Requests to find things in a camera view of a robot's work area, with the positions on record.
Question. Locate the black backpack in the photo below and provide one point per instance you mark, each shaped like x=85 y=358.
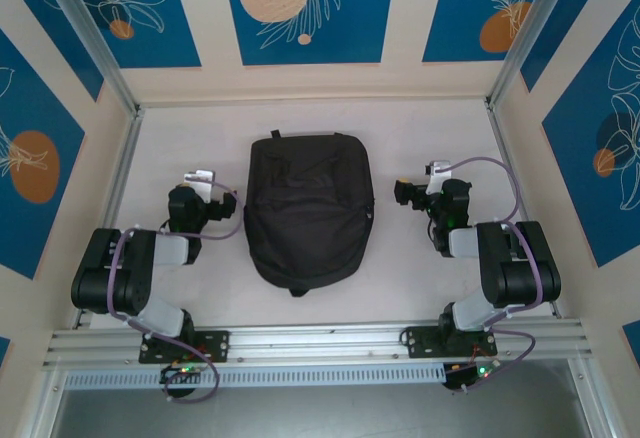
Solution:
x=310 y=208

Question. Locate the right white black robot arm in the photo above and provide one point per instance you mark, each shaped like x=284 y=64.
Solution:
x=520 y=278

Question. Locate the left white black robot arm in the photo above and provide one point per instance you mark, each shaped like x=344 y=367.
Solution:
x=125 y=283

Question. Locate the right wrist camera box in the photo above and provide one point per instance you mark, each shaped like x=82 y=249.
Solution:
x=437 y=170

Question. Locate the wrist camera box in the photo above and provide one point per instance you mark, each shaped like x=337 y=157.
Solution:
x=200 y=180
x=437 y=170

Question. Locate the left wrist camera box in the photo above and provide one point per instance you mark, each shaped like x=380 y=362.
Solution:
x=200 y=180

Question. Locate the aluminium side rail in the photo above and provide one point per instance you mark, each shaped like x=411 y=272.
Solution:
x=120 y=178
x=506 y=153

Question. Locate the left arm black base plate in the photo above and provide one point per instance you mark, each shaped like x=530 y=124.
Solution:
x=215 y=345

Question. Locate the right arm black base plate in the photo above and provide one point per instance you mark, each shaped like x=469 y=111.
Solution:
x=420 y=343

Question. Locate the aluminium mounting rail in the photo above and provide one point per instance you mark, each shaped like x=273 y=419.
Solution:
x=320 y=343

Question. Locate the aluminium frame post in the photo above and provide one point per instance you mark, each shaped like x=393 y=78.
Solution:
x=90 y=33
x=528 y=33

